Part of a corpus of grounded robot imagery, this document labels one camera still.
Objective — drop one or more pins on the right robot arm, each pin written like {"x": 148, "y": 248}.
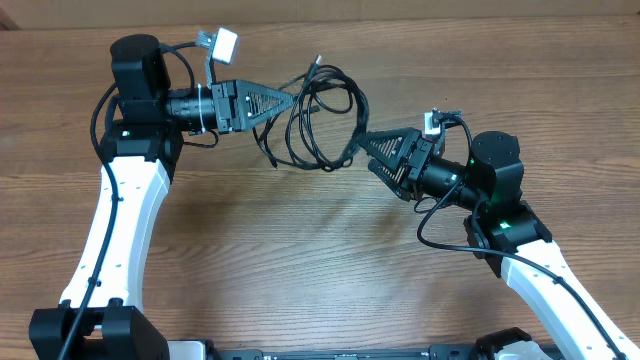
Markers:
{"x": 502, "y": 229}

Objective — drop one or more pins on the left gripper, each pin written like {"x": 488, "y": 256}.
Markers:
{"x": 236, "y": 113}

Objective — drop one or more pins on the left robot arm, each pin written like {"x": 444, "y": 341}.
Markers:
{"x": 100, "y": 313}

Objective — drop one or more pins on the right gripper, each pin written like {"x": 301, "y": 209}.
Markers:
{"x": 408, "y": 142}

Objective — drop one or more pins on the cardboard wall panel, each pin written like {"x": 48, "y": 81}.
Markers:
{"x": 80, "y": 14}

